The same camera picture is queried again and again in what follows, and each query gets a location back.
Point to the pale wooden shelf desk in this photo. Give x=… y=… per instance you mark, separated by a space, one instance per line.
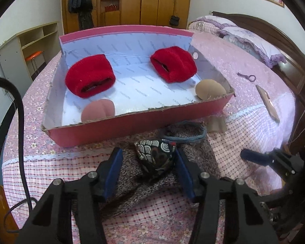
x=10 y=56

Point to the grey purple knit sock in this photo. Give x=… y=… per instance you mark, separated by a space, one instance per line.
x=205 y=157
x=128 y=183

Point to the dark patterned cloth pouch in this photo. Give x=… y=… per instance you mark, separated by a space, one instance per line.
x=155 y=155

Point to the orange stool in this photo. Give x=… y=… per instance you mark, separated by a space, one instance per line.
x=34 y=55

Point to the red fleece sock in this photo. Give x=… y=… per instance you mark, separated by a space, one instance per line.
x=89 y=73
x=175 y=63

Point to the dark hanging jacket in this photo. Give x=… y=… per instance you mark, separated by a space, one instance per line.
x=78 y=0

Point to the pink cardboard box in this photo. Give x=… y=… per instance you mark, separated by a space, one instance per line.
x=132 y=122

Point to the red basket on shelf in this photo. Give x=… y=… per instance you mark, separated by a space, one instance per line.
x=112 y=8

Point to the small black hanging bag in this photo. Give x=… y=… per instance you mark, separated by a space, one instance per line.
x=174 y=20

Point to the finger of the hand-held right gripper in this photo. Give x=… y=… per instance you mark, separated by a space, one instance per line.
x=254 y=156

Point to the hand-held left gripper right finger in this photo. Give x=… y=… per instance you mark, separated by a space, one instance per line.
x=185 y=178

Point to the pink round foam pad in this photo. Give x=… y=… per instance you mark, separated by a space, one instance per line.
x=97 y=109

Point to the beige stocking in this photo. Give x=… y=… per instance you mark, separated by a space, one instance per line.
x=216 y=124

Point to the dark wooden headboard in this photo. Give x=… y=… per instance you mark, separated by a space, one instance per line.
x=289 y=45

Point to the brown wooden furniture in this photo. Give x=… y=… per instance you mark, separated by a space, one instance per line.
x=0 y=213

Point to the beige sock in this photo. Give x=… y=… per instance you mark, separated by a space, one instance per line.
x=209 y=89

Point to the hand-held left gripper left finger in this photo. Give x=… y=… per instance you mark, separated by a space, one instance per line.
x=114 y=172

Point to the purple ruffled pillow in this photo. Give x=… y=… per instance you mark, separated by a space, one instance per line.
x=254 y=43
x=208 y=22

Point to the wooden wardrobe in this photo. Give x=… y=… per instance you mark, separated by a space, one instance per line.
x=152 y=2

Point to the smartphone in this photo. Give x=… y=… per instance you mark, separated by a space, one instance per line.
x=268 y=104

